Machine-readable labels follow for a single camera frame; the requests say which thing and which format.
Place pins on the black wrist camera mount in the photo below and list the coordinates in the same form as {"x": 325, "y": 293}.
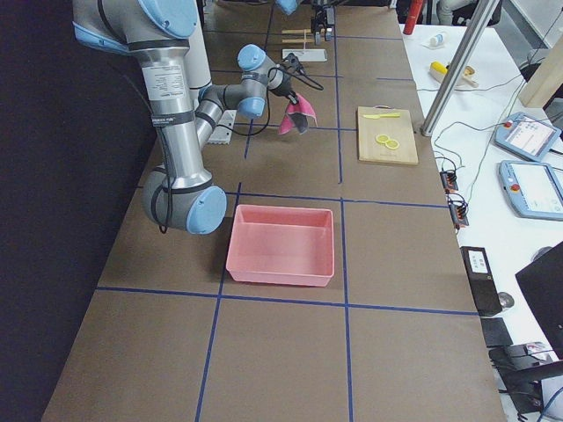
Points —
{"x": 293, "y": 64}

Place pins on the pink grey cloth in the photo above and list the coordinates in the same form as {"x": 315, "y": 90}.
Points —
{"x": 298, "y": 115}

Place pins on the black monitor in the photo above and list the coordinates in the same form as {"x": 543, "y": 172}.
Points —
{"x": 541, "y": 285}

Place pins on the white rack tray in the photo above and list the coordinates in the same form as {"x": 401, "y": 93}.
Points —
{"x": 305, "y": 55}

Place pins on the black orange connector board far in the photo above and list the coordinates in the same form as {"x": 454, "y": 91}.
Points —
{"x": 449, "y": 181}

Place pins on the aluminium frame post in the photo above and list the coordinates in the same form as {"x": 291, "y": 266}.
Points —
{"x": 481, "y": 16}

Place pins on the blue teach pendant near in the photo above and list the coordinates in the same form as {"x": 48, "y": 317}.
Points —
{"x": 532, "y": 189}

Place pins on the black box with label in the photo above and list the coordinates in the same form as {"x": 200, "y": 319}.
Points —
{"x": 481, "y": 281}

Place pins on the wooden rack rod inner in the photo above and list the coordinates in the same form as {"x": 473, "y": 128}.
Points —
{"x": 297, "y": 41}

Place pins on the yellow toy corn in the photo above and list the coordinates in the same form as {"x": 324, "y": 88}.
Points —
{"x": 438, "y": 71}

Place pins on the blue teach pendant far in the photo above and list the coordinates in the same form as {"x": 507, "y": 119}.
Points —
{"x": 526, "y": 137}

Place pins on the white blue tube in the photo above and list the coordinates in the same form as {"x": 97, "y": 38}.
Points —
{"x": 436, "y": 41}

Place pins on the wooden rack rod outer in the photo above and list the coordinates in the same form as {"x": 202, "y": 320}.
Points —
{"x": 303, "y": 31}

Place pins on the yellow plastic knife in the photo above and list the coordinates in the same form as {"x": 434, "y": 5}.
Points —
{"x": 381, "y": 116}

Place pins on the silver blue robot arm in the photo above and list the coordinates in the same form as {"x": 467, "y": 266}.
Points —
{"x": 290, "y": 6}
{"x": 165, "y": 38}

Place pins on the lemon slice far from handle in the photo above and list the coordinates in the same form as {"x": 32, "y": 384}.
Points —
{"x": 392, "y": 144}

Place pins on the black orange connector board near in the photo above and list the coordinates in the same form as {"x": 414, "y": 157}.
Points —
{"x": 458, "y": 208}

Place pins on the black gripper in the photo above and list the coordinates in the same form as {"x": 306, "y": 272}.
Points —
{"x": 285, "y": 86}
{"x": 319, "y": 21}

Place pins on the wooden cutting board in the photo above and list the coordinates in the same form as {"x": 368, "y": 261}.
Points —
{"x": 400, "y": 129}

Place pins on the wooden rack rod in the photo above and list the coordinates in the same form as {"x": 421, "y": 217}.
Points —
{"x": 303, "y": 31}
{"x": 297, "y": 41}

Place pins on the blue teach pendant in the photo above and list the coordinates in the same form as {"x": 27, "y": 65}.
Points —
{"x": 526, "y": 137}
{"x": 532, "y": 189}

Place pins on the lemon slice near handle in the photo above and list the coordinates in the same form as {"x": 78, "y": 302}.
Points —
{"x": 381, "y": 139}

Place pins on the wooden dustpan with brush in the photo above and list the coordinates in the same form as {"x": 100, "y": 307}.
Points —
{"x": 466, "y": 79}

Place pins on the black orange connector board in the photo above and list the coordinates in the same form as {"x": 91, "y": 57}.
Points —
{"x": 449, "y": 181}
{"x": 458, "y": 208}

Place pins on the pink plastic bin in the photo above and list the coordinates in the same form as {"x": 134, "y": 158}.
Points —
{"x": 282, "y": 245}

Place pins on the red cylinder bottle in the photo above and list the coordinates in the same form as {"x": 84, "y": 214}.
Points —
{"x": 414, "y": 11}

